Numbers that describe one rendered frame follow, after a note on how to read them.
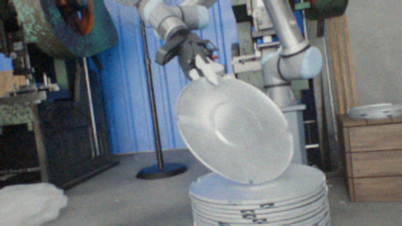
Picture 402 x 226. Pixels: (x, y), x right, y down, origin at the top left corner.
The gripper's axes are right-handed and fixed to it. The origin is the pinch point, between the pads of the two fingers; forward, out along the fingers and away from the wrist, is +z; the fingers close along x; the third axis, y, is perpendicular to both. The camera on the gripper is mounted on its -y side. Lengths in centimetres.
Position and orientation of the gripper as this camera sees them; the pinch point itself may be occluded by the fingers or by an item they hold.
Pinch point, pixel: (210, 83)
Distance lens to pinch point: 81.9
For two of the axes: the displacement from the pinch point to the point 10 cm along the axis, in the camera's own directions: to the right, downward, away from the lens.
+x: -3.5, 7.2, 6.0
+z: 5.2, 6.8, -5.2
